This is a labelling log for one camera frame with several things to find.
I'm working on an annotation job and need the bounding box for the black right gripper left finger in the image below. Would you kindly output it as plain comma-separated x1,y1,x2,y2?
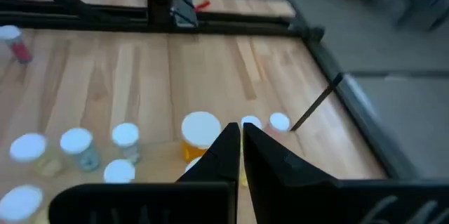
48,122,242,224

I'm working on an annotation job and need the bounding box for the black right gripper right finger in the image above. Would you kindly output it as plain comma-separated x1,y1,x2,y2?
243,122,449,224

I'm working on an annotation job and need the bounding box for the medium amber pill bottle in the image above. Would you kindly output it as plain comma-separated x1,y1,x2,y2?
180,111,222,164

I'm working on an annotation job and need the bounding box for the clear acrylic tray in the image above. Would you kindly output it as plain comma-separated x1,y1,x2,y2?
0,72,351,224

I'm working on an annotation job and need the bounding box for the small pink pill bottle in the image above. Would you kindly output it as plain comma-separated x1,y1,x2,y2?
268,112,292,137

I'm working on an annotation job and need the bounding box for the small pale green pill bottle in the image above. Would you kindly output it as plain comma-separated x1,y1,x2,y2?
103,159,137,185
9,132,64,178

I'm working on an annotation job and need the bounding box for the small teal pill bottle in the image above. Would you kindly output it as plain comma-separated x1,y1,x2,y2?
111,121,142,164

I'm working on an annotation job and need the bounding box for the small blue pill bottle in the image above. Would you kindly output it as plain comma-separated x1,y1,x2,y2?
59,127,102,173
0,24,33,65

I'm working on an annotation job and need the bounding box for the small pale yellow pill bottle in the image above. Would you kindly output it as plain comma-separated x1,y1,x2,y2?
0,184,48,224

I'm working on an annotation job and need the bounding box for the black frame clamp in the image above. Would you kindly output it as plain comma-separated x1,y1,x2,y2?
287,20,326,42

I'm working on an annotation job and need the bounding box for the red cable tag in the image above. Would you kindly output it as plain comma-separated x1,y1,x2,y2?
194,0,211,12

